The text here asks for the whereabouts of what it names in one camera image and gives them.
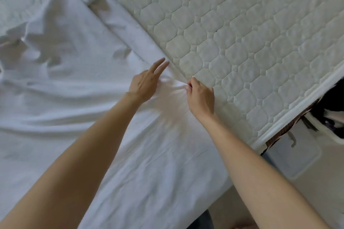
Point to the person's left hand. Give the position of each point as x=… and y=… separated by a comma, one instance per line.
x=145, y=82

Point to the person's right hand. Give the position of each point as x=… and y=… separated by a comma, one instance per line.
x=200, y=97

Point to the person's left middle finger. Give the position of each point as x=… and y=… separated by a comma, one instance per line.
x=157, y=63

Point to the person's right fingers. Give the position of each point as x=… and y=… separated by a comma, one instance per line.
x=190, y=85

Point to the white bed sheet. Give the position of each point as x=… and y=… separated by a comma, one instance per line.
x=80, y=102

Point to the person's left forearm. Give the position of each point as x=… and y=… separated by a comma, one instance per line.
x=70, y=161

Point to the person's right forearm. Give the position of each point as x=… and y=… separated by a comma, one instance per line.
x=258, y=180

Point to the white quilted mattress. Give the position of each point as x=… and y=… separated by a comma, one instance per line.
x=228, y=43

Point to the white plastic storage bin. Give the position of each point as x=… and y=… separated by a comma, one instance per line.
x=298, y=148

